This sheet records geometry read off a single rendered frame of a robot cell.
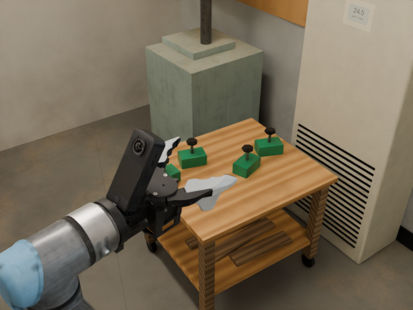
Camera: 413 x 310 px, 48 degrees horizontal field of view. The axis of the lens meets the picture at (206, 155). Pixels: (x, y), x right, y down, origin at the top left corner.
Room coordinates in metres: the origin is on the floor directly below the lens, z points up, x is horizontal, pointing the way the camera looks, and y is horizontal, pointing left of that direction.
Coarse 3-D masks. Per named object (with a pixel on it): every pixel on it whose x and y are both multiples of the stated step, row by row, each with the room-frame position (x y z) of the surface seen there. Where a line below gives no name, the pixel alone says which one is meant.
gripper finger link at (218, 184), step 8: (224, 176) 0.57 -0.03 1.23; (232, 176) 0.58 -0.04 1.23; (192, 184) 0.55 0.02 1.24; (200, 184) 0.55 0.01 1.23; (208, 184) 0.55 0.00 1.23; (216, 184) 0.55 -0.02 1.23; (224, 184) 0.56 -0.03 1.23; (232, 184) 0.57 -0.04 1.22; (216, 192) 0.54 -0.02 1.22; (200, 200) 0.55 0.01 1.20; (208, 200) 0.55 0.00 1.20; (216, 200) 0.56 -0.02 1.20; (200, 208) 0.55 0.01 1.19; (208, 208) 0.55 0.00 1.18
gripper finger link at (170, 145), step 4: (168, 140) 0.64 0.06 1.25; (172, 140) 0.65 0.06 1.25; (176, 140) 0.65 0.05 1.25; (180, 140) 0.67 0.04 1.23; (168, 144) 0.63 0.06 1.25; (172, 144) 0.64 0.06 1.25; (176, 144) 0.65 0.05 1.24; (164, 148) 0.62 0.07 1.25; (168, 148) 0.62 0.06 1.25; (172, 148) 0.64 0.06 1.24; (164, 152) 0.61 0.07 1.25; (168, 152) 0.62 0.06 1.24; (164, 156) 0.60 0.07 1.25; (168, 156) 0.62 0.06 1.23; (160, 160) 0.59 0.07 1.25; (164, 160) 0.59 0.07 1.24; (160, 164) 0.59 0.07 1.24; (164, 164) 0.59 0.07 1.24; (160, 168) 0.59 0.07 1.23; (164, 168) 0.59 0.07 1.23
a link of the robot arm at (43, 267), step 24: (24, 240) 0.41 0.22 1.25; (48, 240) 0.41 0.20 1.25; (72, 240) 0.42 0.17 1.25; (0, 264) 0.37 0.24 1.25; (24, 264) 0.38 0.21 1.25; (48, 264) 0.39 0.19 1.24; (72, 264) 0.40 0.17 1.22; (0, 288) 0.37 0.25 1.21; (24, 288) 0.36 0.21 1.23; (48, 288) 0.37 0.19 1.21; (72, 288) 0.40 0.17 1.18
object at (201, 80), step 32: (192, 32) 2.55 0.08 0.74; (160, 64) 2.31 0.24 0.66; (192, 64) 2.20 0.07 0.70; (224, 64) 2.21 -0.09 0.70; (256, 64) 2.35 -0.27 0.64; (160, 96) 2.33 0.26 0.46; (192, 96) 2.09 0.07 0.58; (224, 96) 2.21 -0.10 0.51; (256, 96) 2.36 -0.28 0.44; (160, 128) 2.34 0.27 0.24; (192, 128) 2.09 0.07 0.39
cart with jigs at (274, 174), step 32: (224, 128) 1.87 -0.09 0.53; (256, 128) 1.87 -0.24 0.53; (192, 160) 1.55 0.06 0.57; (224, 160) 1.61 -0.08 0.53; (256, 160) 1.54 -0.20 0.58; (288, 160) 1.61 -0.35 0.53; (224, 192) 1.39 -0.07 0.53; (256, 192) 1.39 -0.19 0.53; (288, 192) 1.39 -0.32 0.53; (320, 192) 1.47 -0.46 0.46; (192, 224) 1.21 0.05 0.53; (224, 224) 1.21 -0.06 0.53; (256, 224) 1.57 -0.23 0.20; (288, 224) 1.59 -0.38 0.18; (320, 224) 1.49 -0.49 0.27; (192, 256) 1.39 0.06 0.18; (224, 256) 1.38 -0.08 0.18; (256, 256) 1.37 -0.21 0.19; (224, 288) 1.22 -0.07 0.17
